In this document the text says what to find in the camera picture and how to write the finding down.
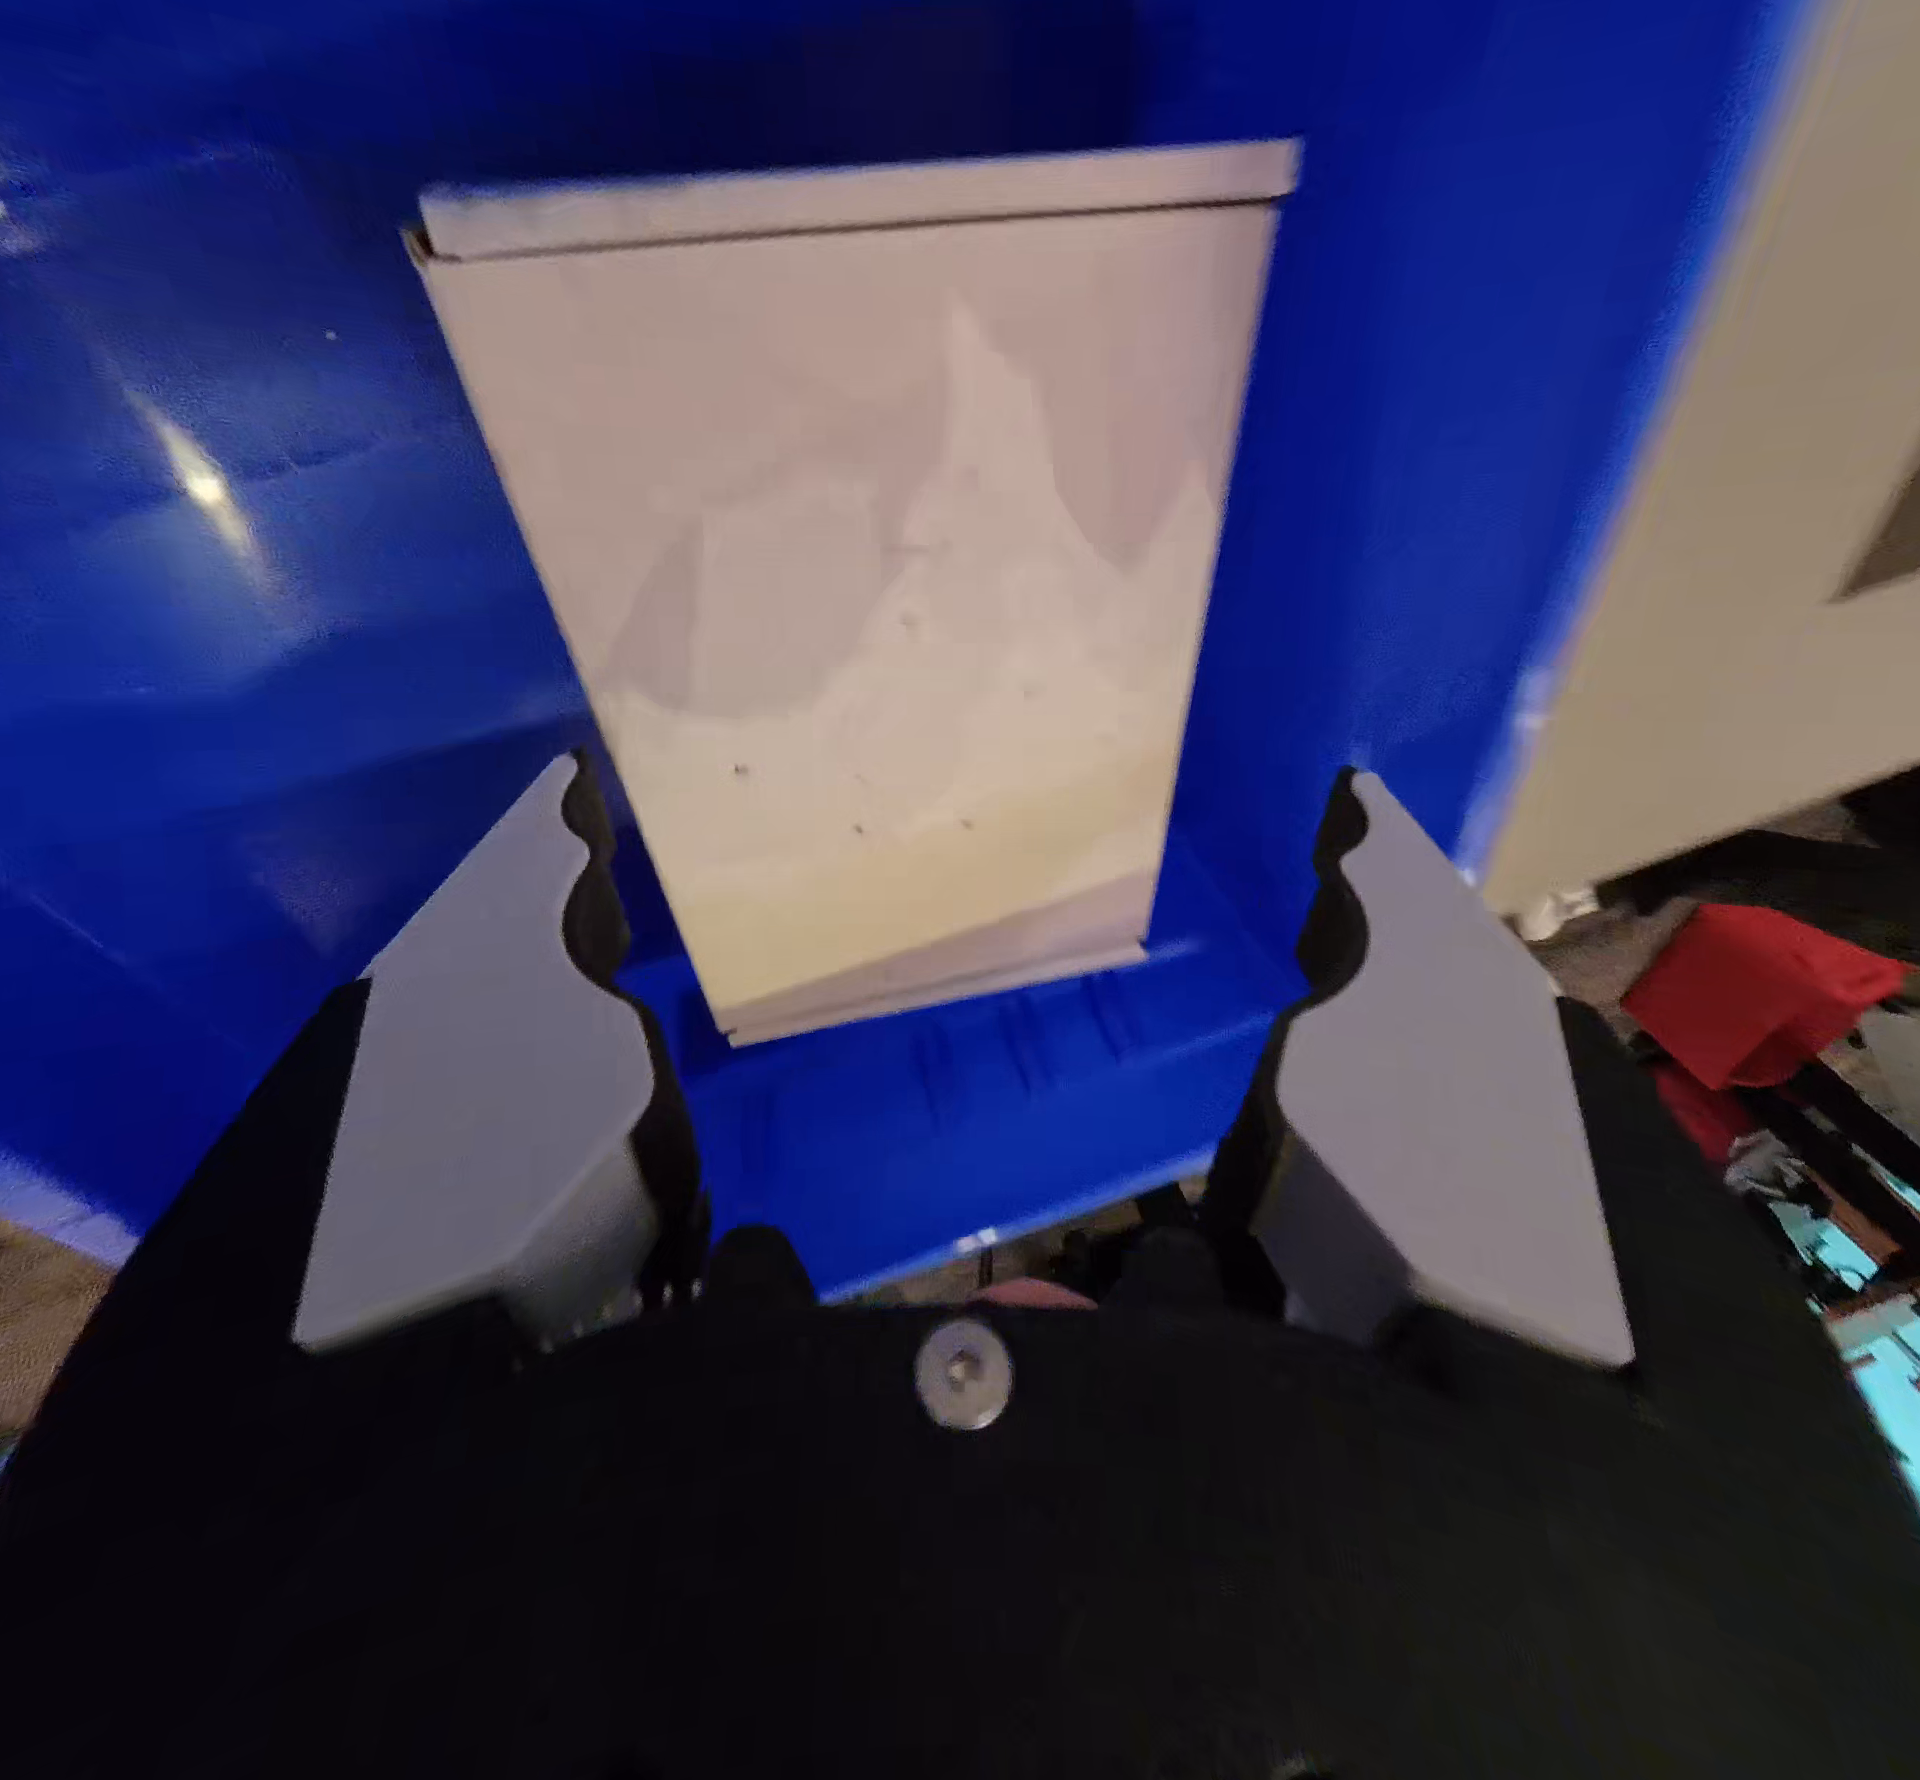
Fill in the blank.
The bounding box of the blue plastic bin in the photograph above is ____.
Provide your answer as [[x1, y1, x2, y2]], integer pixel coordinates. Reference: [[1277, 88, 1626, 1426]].
[[0, 0, 1867, 1308]]

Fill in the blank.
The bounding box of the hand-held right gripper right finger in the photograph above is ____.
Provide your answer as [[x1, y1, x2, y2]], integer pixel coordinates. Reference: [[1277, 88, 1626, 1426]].
[[1199, 763, 1637, 1370]]

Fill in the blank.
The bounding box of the red bag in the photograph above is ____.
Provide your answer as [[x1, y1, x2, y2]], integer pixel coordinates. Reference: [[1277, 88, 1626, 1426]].
[[1622, 899, 1920, 1165]]

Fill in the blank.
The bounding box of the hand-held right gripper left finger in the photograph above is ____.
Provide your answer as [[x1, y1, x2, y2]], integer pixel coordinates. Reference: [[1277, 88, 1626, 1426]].
[[294, 749, 708, 1355]]

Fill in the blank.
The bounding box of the white cardboard box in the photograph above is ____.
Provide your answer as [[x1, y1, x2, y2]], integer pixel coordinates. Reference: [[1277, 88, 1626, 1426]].
[[401, 140, 1309, 1049]]

